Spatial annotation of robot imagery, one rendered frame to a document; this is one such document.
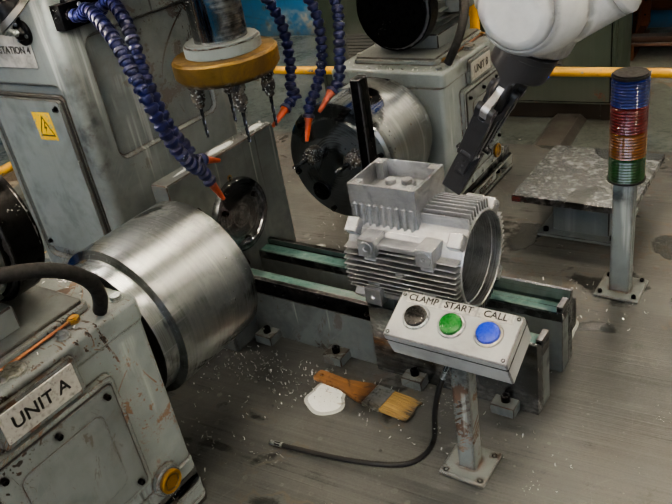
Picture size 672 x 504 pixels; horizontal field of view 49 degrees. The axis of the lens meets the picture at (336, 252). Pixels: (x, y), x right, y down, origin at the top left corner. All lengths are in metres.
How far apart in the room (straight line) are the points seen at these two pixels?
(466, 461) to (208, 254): 0.48
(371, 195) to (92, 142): 0.50
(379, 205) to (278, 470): 0.43
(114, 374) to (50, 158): 0.59
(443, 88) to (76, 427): 1.02
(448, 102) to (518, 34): 0.95
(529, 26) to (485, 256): 0.64
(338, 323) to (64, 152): 0.58
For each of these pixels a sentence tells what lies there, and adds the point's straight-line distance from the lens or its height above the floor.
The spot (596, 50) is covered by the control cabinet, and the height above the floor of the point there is 0.40.
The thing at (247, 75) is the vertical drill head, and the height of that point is 1.31.
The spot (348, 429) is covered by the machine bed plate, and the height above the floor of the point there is 0.80.
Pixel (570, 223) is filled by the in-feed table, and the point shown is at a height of 0.83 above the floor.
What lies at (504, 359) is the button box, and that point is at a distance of 0.89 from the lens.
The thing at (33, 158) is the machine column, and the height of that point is 1.18.
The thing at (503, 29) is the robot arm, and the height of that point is 1.45.
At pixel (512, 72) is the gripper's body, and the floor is 1.35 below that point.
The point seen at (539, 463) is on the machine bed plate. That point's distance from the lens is 1.13.
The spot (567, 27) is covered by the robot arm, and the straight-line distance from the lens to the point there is 0.67.
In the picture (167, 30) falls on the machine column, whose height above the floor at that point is 1.35.
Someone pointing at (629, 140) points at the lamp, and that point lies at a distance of 1.30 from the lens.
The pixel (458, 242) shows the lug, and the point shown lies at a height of 1.08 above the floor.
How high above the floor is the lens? 1.62
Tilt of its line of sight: 30 degrees down
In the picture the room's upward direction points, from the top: 10 degrees counter-clockwise
